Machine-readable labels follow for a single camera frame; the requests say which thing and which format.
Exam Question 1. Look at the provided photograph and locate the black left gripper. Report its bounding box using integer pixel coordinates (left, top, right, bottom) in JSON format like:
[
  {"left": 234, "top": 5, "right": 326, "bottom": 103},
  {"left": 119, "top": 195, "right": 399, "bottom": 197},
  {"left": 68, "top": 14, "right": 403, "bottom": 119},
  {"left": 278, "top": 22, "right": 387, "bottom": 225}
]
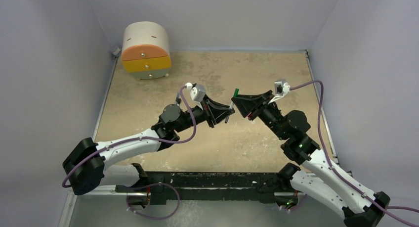
[{"left": 174, "top": 94, "right": 234, "bottom": 134}]

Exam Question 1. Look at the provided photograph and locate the white marker black tip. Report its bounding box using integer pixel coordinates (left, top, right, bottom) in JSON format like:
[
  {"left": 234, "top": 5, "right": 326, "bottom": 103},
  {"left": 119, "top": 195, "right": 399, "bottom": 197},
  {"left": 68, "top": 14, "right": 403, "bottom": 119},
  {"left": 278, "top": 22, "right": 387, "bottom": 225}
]
[{"left": 224, "top": 102, "right": 234, "bottom": 124}]

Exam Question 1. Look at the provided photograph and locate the green pen cap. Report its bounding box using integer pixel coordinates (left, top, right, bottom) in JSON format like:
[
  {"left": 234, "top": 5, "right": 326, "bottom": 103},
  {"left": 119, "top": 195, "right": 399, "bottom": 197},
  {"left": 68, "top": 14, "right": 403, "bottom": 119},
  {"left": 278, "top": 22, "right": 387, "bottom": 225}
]
[{"left": 233, "top": 88, "right": 239, "bottom": 97}]

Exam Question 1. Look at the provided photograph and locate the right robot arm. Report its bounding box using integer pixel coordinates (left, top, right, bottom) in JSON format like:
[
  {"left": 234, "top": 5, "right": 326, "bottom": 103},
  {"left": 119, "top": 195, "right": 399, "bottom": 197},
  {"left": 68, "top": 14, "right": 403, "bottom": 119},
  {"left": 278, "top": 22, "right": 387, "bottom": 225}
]
[{"left": 231, "top": 91, "right": 390, "bottom": 227}]

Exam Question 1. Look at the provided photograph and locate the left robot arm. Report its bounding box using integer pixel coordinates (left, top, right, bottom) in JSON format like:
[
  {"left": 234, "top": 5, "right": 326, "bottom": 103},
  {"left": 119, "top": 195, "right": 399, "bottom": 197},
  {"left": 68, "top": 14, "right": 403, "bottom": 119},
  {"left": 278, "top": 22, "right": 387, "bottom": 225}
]
[{"left": 62, "top": 95, "right": 235, "bottom": 195}]

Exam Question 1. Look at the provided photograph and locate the small three-drawer pastel cabinet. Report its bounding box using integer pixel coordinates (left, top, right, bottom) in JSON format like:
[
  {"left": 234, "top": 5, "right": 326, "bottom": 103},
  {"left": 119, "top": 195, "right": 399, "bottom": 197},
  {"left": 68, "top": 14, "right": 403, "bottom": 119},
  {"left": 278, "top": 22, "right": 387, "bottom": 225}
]
[{"left": 121, "top": 21, "right": 172, "bottom": 80}]

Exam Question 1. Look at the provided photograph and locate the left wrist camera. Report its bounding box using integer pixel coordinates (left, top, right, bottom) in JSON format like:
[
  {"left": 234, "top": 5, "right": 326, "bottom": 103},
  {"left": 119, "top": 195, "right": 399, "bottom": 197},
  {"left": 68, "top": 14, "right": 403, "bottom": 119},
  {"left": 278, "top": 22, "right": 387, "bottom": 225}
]
[{"left": 185, "top": 83, "right": 206, "bottom": 104}]

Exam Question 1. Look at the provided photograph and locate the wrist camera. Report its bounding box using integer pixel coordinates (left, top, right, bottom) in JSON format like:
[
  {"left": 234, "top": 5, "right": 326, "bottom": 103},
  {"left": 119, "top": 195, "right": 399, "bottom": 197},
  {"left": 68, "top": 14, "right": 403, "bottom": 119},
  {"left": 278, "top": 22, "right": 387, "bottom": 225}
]
[
  {"left": 269, "top": 79, "right": 291, "bottom": 104},
  {"left": 185, "top": 83, "right": 206, "bottom": 104}
]

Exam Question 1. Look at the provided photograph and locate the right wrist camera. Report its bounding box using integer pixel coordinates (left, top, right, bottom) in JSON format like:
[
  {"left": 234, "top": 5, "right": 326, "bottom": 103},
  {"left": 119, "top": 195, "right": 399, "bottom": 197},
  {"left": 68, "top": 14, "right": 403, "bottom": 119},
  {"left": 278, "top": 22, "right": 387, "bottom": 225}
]
[{"left": 269, "top": 79, "right": 291, "bottom": 104}]

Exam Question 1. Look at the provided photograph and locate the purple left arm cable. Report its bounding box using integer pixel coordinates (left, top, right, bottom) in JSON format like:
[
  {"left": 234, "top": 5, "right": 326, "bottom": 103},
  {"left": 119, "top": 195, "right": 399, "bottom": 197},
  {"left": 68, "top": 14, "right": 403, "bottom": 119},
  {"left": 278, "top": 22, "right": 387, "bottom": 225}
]
[{"left": 62, "top": 86, "right": 197, "bottom": 188}]

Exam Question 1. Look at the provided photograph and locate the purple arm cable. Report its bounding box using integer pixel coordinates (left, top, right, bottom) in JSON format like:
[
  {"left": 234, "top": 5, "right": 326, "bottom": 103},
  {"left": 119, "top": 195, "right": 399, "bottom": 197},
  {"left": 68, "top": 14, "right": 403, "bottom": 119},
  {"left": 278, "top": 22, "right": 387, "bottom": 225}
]
[
  {"left": 62, "top": 86, "right": 197, "bottom": 188},
  {"left": 290, "top": 80, "right": 419, "bottom": 227}
]

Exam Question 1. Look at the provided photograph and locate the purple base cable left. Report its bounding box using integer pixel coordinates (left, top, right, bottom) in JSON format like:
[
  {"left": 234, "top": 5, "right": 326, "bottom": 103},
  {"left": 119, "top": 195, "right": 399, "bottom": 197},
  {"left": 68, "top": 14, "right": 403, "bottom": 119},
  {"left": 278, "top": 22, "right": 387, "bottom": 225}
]
[{"left": 126, "top": 180, "right": 182, "bottom": 220}]

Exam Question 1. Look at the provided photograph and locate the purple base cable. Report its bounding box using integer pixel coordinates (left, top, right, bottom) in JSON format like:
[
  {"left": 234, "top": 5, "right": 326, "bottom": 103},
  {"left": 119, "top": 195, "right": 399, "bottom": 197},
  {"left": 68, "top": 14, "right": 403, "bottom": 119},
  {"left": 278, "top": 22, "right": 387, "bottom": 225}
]
[
  {"left": 278, "top": 186, "right": 311, "bottom": 213},
  {"left": 126, "top": 180, "right": 182, "bottom": 220}
]

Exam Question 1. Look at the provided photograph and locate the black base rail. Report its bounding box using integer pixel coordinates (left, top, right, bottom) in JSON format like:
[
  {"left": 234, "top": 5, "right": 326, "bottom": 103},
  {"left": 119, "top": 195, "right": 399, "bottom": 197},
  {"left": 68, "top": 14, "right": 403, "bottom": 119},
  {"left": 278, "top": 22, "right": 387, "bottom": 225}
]
[{"left": 116, "top": 164, "right": 305, "bottom": 207}]

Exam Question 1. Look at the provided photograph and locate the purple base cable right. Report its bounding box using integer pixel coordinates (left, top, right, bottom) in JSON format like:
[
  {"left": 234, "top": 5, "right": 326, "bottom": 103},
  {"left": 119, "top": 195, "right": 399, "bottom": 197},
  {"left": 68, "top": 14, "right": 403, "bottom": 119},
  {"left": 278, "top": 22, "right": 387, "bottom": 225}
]
[{"left": 278, "top": 186, "right": 311, "bottom": 213}]

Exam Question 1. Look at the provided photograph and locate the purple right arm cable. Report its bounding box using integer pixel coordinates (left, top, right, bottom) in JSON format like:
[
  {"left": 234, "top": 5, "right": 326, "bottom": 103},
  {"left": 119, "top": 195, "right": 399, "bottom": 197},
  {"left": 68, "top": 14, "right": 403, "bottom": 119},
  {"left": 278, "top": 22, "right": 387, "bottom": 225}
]
[{"left": 290, "top": 80, "right": 419, "bottom": 227}]

